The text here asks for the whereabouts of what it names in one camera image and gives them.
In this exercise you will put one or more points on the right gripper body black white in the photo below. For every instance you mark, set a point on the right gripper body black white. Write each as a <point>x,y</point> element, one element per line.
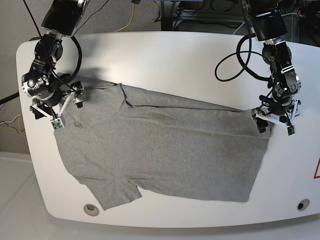
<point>55,106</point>

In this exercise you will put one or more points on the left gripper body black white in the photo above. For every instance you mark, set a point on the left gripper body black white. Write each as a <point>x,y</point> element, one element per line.
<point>270,110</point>

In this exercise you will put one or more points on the grey T-shirt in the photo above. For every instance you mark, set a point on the grey T-shirt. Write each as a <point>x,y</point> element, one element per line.
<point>125,139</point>

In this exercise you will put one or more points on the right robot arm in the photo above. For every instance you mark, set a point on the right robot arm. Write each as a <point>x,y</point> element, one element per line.
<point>51,93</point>

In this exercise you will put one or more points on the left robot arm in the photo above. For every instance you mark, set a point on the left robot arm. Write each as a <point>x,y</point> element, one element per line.
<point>264,22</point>

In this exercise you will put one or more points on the red triangle sticker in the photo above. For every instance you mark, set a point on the red triangle sticker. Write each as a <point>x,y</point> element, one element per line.
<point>317,171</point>

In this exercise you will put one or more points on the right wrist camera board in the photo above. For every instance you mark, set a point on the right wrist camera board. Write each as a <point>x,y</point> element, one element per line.
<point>57,123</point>

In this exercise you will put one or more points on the table cable grommet hole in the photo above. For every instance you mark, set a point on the table cable grommet hole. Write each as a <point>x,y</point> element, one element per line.
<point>303,204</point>

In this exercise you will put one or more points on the aluminium frame rail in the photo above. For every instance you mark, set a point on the aluminium frame rail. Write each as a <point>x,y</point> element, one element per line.
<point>223,13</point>

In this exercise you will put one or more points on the black table leg post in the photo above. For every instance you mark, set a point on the black table leg post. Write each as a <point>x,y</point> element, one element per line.
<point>166,23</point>

